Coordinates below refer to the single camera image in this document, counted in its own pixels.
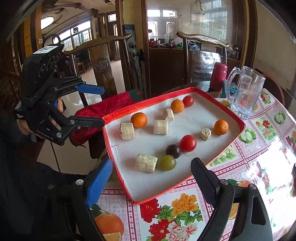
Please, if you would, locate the green plum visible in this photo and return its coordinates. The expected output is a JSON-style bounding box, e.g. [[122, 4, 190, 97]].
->
[[159, 155, 176, 171]]

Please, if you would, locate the round beige banana slice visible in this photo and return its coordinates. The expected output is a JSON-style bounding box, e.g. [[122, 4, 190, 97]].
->
[[201, 128, 212, 141]]

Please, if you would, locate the person's left hand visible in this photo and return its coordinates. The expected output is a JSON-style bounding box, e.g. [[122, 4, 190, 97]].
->
[[17, 97, 64, 140]]

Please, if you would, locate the red cushion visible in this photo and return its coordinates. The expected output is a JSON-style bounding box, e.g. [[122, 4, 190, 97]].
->
[[69, 89, 144, 147]]

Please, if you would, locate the wooden chair carved back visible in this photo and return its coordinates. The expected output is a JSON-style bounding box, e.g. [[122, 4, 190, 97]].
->
[[63, 34, 133, 98]]

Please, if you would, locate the red tray white inside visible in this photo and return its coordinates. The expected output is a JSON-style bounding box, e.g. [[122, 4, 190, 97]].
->
[[103, 87, 245, 204]]

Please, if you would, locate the red tomato on table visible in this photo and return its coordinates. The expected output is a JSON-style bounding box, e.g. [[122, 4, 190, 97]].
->
[[179, 135, 197, 152]]

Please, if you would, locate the orange tangerine on table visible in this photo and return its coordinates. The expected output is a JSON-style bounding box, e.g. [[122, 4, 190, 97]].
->
[[214, 120, 229, 136]]

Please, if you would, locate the dark purple plum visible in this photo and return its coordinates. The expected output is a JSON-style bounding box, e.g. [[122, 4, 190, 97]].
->
[[166, 144, 181, 159]]

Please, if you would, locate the round-back wicker chair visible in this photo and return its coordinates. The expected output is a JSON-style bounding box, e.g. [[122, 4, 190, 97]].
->
[[263, 73, 285, 105]]

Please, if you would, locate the red cherry tomato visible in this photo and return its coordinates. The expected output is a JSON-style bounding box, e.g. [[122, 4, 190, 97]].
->
[[182, 95, 194, 108]]

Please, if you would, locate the blue box behind mug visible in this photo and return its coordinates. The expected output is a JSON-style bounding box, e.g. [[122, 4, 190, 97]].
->
[[222, 80, 237, 95]]

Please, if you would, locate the clear glass mug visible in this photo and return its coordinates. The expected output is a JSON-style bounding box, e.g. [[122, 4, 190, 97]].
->
[[225, 66, 265, 119]]

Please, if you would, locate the pink thermos bottle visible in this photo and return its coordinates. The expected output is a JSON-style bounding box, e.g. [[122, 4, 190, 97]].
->
[[209, 62, 228, 92]]

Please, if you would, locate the wooden chair curved backrest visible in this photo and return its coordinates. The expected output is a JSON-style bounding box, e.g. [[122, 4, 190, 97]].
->
[[176, 31, 230, 92]]

